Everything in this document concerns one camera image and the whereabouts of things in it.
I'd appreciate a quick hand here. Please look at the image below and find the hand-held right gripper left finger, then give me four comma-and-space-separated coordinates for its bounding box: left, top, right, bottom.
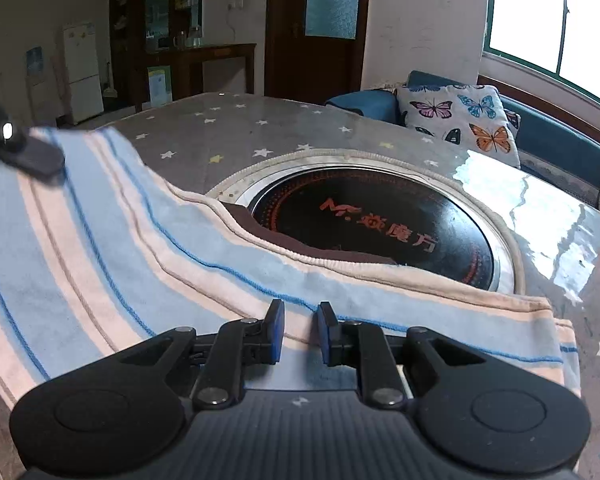
115, 299, 286, 409

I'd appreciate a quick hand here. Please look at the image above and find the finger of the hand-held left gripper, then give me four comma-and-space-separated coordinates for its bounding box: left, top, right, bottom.
2, 131, 67, 178

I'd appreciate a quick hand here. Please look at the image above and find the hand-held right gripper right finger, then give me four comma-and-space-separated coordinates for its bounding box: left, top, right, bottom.
316, 301, 486, 408

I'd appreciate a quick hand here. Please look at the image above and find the blue and cream striped towel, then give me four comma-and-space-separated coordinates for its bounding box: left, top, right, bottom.
0, 126, 581, 411

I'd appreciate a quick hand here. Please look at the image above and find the white refrigerator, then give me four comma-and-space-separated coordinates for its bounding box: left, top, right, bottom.
62, 22, 105, 125

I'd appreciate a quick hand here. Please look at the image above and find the round black induction cooker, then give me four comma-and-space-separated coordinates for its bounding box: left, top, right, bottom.
235, 152, 516, 293

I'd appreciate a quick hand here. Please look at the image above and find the green white box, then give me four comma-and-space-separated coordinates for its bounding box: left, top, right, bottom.
146, 65, 173, 107

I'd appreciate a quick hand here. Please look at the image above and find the dark wooden display cabinet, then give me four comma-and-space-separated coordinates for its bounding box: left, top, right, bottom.
109, 0, 204, 106

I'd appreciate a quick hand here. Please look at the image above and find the grey star print tablecloth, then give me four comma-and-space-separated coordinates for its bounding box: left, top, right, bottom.
0, 91, 600, 480

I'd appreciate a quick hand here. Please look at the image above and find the dark wooden side table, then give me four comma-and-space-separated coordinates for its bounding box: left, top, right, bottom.
135, 42, 257, 111

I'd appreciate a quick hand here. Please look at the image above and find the blue sofa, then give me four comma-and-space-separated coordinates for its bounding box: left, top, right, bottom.
324, 70, 600, 211

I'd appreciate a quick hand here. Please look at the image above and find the butterfly print pillow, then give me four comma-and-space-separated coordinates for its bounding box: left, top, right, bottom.
395, 82, 522, 170

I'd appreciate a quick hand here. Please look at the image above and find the dark wooden door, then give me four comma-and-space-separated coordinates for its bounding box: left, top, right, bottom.
265, 0, 372, 107

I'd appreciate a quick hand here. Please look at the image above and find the green framed window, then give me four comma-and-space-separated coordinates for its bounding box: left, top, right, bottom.
482, 0, 600, 116

